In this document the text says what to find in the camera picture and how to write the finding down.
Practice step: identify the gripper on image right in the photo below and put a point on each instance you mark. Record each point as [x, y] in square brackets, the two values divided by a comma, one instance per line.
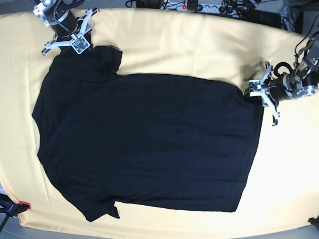
[276, 90]

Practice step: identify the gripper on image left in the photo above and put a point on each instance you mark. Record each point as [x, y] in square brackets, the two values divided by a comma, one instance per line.
[67, 28]

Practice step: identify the black T-shirt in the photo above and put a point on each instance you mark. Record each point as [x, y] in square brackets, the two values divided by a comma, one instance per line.
[168, 141]

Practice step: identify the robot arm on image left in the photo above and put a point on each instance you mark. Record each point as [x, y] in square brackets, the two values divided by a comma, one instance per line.
[44, 9]

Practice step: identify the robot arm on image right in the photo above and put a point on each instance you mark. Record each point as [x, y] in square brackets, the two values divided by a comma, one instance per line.
[300, 82]

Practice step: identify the black power adapter box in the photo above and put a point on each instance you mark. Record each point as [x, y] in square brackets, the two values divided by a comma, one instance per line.
[264, 18]

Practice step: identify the white power strip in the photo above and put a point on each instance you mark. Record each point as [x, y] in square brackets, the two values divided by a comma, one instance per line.
[182, 6]

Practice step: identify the yellow table cloth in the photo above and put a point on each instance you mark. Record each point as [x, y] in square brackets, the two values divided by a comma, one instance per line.
[282, 191]

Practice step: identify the black clamp at right edge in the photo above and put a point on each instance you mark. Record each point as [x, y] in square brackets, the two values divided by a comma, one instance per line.
[314, 222]

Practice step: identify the black red table clamp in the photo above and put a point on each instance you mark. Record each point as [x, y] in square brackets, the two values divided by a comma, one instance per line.
[10, 208]

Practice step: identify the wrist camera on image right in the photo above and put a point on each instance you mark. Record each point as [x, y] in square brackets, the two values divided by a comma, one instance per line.
[254, 88]

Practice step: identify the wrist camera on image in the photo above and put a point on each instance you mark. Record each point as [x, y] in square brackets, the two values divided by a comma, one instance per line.
[80, 44]
[254, 88]

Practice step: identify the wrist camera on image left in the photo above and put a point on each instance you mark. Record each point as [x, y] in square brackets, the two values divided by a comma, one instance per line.
[80, 44]

